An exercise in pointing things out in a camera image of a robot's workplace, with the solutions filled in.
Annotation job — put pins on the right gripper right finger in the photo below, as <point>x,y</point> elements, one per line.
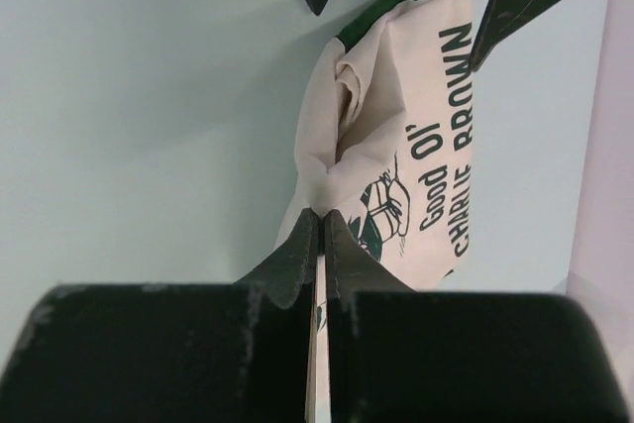
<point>400,355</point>

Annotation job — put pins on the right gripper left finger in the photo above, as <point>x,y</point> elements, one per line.
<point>161,352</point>

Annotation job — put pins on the white and dark green t-shirt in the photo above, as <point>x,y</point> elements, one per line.
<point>385,137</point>

